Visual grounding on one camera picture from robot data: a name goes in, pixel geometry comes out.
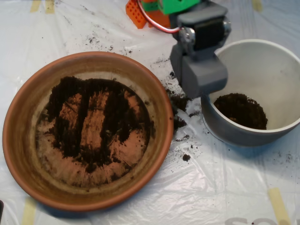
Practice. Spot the terracotta saucer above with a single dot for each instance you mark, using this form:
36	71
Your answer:
23	150

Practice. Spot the dark soil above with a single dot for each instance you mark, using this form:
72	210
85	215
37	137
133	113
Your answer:
68	140
241	112

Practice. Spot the spilled soil pile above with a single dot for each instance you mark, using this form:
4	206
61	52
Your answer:
180	104

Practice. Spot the clear plastic cover sheet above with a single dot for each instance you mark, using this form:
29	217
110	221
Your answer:
211	187

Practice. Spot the beige masking tape strip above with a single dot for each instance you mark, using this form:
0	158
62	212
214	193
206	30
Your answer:
257	4
49	5
279	206
35	5
29	211

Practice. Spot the white ceramic pot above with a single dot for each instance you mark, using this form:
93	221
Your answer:
257	70

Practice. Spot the black object at edge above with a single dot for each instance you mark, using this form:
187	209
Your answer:
1	208

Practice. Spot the dark brown crumb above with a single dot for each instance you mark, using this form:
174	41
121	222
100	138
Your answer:
186	157

